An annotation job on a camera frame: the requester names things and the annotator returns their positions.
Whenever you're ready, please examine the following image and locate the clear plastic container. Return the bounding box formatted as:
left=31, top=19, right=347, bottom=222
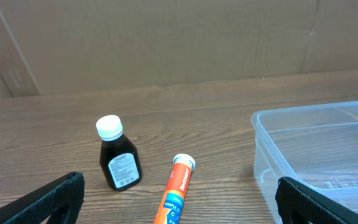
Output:
left=250, top=101, right=358, bottom=223

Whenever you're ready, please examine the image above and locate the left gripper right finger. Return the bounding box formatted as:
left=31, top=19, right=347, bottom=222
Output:
left=275, top=177, right=358, bottom=224

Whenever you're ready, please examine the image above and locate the orange effervescent tablet tube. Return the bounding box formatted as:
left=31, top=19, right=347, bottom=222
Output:
left=154, top=154, right=196, bottom=224

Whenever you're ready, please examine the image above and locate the dark syrup bottle white cap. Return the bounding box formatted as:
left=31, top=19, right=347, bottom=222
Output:
left=96, top=115, right=142, bottom=192

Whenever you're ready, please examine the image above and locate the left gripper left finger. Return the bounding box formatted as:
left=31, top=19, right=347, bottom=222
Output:
left=0, top=172, right=85, bottom=224

